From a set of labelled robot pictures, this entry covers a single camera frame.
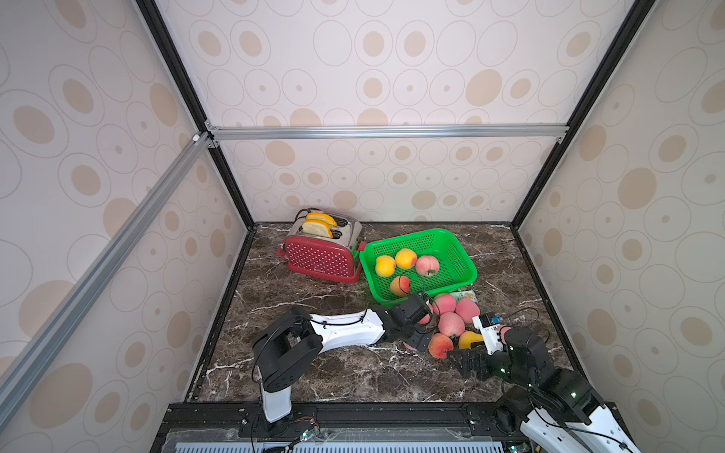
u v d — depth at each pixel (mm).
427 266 972
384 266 986
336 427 731
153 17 680
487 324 638
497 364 623
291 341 514
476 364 631
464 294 972
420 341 758
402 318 658
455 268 1029
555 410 487
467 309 883
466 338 829
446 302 896
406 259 1000
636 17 684
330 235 924
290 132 920
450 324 837
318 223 921
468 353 626
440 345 815
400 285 946
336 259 918
